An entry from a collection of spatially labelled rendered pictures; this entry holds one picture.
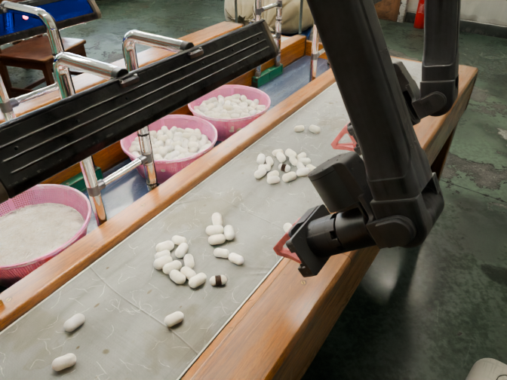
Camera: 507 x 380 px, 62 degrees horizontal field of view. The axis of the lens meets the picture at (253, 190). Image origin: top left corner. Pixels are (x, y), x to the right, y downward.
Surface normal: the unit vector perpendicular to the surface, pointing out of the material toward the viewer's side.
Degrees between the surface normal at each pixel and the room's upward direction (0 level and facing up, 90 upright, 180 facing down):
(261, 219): 0
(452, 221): 0
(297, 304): 0
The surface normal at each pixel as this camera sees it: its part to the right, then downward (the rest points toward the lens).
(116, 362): 0.00, -0.81
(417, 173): 0.70, -0.10
